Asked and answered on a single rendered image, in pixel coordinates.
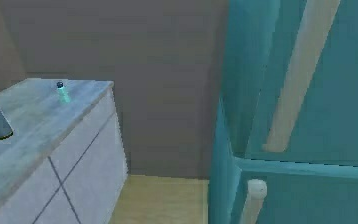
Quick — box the white kitchen cupboard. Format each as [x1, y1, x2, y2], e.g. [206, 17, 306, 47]
[0, 77, 129, 224]

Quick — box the long cream fridge handle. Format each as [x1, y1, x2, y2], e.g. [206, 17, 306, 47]
[261, 0, 342, 154]

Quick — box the small turquoise bottle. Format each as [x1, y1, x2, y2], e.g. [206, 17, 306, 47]
[56, 80, 72, 105]

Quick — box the short cream fridge handle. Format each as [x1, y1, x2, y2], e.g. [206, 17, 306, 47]
[238, 178, 268, 224]

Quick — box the teal fridge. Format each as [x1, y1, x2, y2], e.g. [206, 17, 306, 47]
[207, 0, 358, 224]

